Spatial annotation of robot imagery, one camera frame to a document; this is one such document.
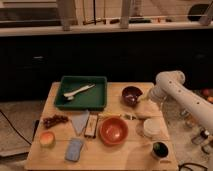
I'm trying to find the dark maroon bowl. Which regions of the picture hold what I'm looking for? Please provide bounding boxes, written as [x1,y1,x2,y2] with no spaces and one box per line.
[122,86,143,107]

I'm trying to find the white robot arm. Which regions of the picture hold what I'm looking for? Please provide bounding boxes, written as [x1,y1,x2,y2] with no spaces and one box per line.
[148,70,213,134]

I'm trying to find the green plastic tray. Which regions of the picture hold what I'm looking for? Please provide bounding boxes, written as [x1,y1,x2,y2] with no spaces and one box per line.
[54,76,107,111]

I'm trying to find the white lidded cup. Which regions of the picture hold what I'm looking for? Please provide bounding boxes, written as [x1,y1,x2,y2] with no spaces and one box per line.
[143,118,161,138]

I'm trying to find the orange bowl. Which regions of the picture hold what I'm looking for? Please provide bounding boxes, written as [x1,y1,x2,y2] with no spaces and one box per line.
[99,117,128,146]

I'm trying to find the black mug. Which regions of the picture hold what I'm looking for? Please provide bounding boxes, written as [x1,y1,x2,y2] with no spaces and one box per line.
[152,142,169,159]

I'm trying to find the small rectangular box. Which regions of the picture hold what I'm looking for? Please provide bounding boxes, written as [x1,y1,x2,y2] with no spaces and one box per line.
[84,115,98,137]

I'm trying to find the blue sponge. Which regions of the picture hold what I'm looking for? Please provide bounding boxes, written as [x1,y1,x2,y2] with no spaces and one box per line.
[65,138,84,162]

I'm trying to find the bunch of red grapes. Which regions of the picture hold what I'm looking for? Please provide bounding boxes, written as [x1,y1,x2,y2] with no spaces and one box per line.
[43,115,69,129]

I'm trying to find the black cable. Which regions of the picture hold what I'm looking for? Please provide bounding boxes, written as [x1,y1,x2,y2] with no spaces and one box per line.
[0,109,33,146]

